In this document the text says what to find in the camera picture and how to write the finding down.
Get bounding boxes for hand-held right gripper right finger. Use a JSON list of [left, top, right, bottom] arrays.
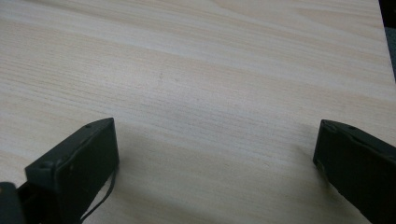
[[312, 119, 396, 224]]

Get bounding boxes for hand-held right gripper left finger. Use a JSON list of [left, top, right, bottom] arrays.
[[17, 117, 120, 224]]

